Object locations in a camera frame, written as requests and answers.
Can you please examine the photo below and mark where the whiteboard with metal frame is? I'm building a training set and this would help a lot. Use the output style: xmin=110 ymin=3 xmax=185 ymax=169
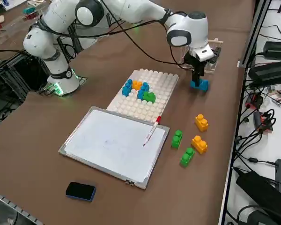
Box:
xmin=58 ymin=106 xmax=170 ymax=190

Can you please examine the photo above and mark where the red-capped whiteboard pen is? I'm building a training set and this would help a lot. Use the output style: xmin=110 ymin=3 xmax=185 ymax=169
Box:
xmin=143 ymin=115 xmax=162 ymax=148

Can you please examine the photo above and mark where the green two-stud block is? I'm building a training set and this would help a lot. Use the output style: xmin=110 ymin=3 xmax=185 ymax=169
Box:
xmin=170 ymin=130 xmax=183 ymax=150
xmin=179 ymin=147 xmax=195 ymax=167
xmin=142 ymin=91 xmax=157 ymax=104

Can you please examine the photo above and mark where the black and red plug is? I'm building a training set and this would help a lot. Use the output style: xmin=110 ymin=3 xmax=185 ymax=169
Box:
xmin=252 ymin=110 xmax=277 ymax=133
xmin=245 ymin=92 xmax=264 ymax=110

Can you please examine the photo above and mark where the white studded baseplate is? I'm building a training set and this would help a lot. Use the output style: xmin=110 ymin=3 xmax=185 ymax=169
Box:
xmin=106 ymin=69 xmax=180 ymax=123

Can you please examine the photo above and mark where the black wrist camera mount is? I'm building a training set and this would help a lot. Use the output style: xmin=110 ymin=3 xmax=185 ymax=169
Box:
xmin=210 ymin=46 xmax=222 ymax=64

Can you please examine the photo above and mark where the black power adapter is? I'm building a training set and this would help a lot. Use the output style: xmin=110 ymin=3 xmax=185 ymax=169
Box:
xmin=235 ymin=170 xmax=281 ymax=225
xmin=247 ymin=60 xmax=281 ymax=83
xmin=263 ymin=41 xmax=281 ymax=59

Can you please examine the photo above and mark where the blue three-stud block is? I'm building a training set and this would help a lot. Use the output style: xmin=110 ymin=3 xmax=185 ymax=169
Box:
xmin=190 ymin=78 xmax=210 ymax=91
xmin=137 ymin=82 xmax=150 ymax=100
xmin=121 ymin=79 xmax=133 ymax=98

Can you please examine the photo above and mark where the black cable with ferrite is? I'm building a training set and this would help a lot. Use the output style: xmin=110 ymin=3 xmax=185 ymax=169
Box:
xmin=233 ymin=150 xmax=277 ymax=166

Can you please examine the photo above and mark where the aluminium frame post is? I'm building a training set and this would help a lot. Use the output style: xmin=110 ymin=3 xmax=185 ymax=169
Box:
xmin=238 ymin=0 xmax=272 ymax=68

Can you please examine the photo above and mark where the black and blue eraser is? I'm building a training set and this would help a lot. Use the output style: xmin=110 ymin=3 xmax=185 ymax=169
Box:
xmin=65 ymin=181 xmax=96 ymax=203

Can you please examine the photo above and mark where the yellow block with tag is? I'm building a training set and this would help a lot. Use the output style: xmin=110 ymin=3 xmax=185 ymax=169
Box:
xmin=191 ymin=135 xmax=208 ymax=155

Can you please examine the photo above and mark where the slotted aluminium rail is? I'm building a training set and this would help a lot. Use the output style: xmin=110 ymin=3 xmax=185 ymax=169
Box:
xmin=0 ymin=189 xmax=45 ymax=225

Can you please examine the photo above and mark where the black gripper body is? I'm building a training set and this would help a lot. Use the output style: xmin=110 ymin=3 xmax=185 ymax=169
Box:
xmin=184 ymin=53 xmax=211 ymax=71

